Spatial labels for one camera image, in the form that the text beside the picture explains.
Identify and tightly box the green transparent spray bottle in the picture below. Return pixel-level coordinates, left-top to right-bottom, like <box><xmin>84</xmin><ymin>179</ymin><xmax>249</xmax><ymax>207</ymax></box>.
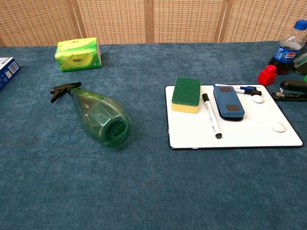
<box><xmin>49</xmin><ymin>81</ymin><xmax>133</xmax><ymax>147</ymax></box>

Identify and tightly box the pepsi cola bottle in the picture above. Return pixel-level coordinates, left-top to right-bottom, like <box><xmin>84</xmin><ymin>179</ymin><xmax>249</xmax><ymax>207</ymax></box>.
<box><xmin>268</xmin><ymin>19</ymin><xmax>307</xmax><ymax>75</ymax></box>

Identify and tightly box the green yellow sponge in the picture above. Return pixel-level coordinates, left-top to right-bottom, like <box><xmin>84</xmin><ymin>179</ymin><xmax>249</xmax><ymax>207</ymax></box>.
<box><xmin>171</xmin><ymin>77</ymin><xmax>201</xmax><ymax>114</ymax></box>

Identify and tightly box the long black-capped whiteboard marker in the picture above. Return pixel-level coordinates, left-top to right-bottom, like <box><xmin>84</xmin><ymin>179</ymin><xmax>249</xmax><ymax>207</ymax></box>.
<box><xmin>201</xmin><ymin>93</ymin><xmax>224</xmax><ymax>140</ymax></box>

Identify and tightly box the blue table cloth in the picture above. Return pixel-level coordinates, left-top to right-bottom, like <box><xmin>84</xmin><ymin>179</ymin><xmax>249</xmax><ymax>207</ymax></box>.
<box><xmin>0</xmin><ymin>40</ymin><xmax>307</xmax><ymax>230</ymax></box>

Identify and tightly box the blue whiteboard eraser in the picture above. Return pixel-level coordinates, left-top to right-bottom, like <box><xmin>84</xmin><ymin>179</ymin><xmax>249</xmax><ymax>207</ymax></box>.
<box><xmin>213</xmin><ymin>85</ymin><xmax>246</xmax><ymax>121</ymax></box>

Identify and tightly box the white magnetic whiteboard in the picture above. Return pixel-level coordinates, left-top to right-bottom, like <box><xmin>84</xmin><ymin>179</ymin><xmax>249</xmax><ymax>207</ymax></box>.
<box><xmin>164</xmin><ymin>83</ymin><xmax>304</xmax><ymax>151</ymax></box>

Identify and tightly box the blue-capped whiteboard marker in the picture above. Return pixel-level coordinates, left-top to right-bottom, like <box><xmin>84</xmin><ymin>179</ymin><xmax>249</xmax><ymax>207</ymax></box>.
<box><xmin>214</xmin><ymin>83</ymin><xmax>254</xmax><ymax>92</ymax></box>

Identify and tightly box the green yellow tissue pack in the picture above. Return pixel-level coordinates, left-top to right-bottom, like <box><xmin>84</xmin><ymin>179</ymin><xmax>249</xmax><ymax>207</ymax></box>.
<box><xmin>54</xmin><ymin>37</ymin><xmax>102</xmax><ymax>73</ymax></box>

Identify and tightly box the woven bamboo folding screen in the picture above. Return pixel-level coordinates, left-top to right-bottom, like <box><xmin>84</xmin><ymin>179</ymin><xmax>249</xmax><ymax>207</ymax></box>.
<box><xmin>0</xmin><ymin>0</ymin><xmax>307</xmax><ymax>47</ymax></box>

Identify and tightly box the blue capped marker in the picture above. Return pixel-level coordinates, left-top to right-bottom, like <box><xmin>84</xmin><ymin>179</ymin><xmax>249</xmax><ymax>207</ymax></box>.
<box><xmin>234</xmin><ymin>88</ymin><xmax>262</xmax><ymax>96</ymax></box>

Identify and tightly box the red toy block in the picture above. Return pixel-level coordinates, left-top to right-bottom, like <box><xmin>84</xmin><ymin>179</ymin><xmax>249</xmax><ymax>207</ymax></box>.
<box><xmin>257</xmin><ymin>65</ymin><xmax>278</xmax><ymax>86</ymax></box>

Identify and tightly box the black stapler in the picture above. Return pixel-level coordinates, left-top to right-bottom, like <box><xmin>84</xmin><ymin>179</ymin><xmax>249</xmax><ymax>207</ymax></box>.
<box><xmin>271</xmin><ymin>80</ymin><xmax>307</xmax><ymax>102</ymax></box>

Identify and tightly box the blue white toothpaste box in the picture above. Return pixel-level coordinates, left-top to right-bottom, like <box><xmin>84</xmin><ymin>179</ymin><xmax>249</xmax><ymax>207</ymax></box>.
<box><xmin>0</xmin><ymin>57</ymin><xmax>21</xmax><ymax>92</ymax></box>

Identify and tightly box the black mesh pen holder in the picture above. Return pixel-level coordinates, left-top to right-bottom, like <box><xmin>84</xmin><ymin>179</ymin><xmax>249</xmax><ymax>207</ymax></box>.
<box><xmin>291</xmin><ymin>42</ymin><xmax>307</xmax><ymax>75</ymax></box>

